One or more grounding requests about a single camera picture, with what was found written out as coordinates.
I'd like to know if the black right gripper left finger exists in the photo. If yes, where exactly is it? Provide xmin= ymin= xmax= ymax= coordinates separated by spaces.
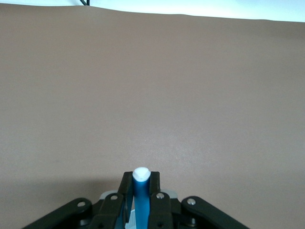
xmin=20 ymin=171 xmax=133 ymax=229

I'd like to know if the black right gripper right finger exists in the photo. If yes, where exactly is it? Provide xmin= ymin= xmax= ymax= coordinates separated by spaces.
xmin=147 ymin=171 xmax=251 ymax=229

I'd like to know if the blue marker pen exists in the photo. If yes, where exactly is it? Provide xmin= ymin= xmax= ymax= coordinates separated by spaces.
xmin=123 ymin=166 xmax=152 ymax=229

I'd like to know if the brown table cover mat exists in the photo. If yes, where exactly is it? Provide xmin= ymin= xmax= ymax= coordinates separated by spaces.
xmin=0 ymin=3 xmax=305 ymax=229

